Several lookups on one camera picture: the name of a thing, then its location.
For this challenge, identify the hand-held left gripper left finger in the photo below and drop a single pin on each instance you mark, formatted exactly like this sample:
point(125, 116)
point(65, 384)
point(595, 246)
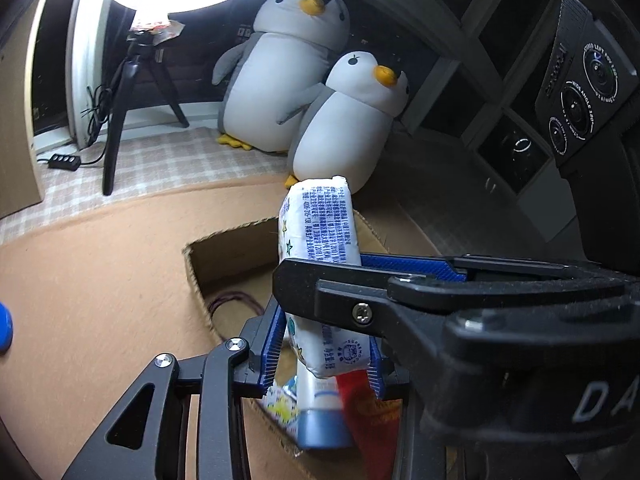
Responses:
point(270, 345)

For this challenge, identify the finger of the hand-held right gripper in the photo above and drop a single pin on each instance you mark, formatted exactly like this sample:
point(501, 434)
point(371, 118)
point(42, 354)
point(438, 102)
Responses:
point(340, 295)
point(425, 266)

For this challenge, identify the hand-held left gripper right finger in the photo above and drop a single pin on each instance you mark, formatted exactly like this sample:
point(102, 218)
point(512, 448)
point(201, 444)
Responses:
point(376, 375)

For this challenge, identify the red fabric bag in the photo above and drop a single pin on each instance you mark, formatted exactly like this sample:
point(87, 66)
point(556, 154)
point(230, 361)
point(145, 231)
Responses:
point(370, 420)

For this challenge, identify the small patterned white pack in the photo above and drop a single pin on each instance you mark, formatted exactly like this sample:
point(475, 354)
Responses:
point(280, 407)

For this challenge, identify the white blue-capped sunscreen tube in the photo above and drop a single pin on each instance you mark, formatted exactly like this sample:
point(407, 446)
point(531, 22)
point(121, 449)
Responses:
point(322, 415)

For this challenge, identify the star print tissue pack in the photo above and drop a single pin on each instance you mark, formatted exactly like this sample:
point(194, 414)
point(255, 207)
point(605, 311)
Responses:
point(320, 225)

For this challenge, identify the cardboard box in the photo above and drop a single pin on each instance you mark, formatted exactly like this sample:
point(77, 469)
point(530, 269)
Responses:
point(230, 260)

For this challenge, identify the small penguin plush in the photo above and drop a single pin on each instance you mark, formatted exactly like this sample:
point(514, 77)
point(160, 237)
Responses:
point(340, 130)

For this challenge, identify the dark panelled cabinet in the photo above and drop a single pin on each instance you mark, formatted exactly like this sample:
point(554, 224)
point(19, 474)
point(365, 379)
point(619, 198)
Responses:
point(500, 85)

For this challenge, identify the checked bed sheet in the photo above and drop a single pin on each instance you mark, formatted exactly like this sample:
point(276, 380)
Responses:
point(175, 170)

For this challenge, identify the large penguin plush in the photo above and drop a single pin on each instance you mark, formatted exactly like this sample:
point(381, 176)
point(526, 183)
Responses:
point(270, 75)

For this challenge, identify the blue round lid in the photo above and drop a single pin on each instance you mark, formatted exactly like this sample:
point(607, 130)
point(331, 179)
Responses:
point(4, 330)

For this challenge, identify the light wood board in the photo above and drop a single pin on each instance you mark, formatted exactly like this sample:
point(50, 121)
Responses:
point(15, 135)

